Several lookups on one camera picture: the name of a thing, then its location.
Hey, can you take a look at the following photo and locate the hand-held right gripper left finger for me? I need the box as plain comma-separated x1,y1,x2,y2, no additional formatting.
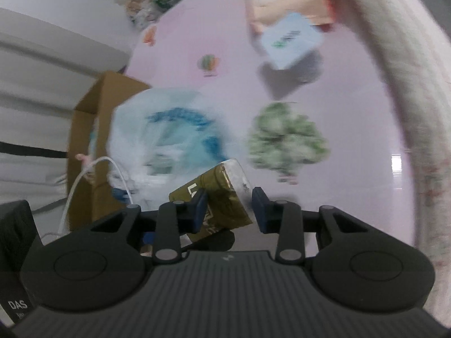
90,188,209,265

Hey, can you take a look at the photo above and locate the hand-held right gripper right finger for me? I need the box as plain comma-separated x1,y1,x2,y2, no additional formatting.
252,186,371,265

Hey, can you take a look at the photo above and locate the olive gold tissue pack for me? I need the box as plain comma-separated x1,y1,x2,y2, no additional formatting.
168,159,255,244

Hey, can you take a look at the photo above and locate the cardboard box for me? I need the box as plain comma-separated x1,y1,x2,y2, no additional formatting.
67,71,153,234

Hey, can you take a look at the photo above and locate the white plastic bag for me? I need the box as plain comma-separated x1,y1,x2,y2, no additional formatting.
105,87,231,206

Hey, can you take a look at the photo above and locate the pink printed mat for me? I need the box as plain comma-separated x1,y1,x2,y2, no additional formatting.
123,0,418,250

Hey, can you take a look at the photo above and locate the white tissue pack green logo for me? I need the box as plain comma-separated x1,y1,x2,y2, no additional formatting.
260,11,325,71

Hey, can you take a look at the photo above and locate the white curtain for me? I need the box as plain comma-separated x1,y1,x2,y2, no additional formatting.
0,0,149,215

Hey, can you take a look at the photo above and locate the white plaid towel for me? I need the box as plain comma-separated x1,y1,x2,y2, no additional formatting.
333,0,451,326

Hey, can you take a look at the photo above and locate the colourful toy clutter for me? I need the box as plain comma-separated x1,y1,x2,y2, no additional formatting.
125,0,200,32

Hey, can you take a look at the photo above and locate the white cable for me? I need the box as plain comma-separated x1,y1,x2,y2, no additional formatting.
40,156,142,242

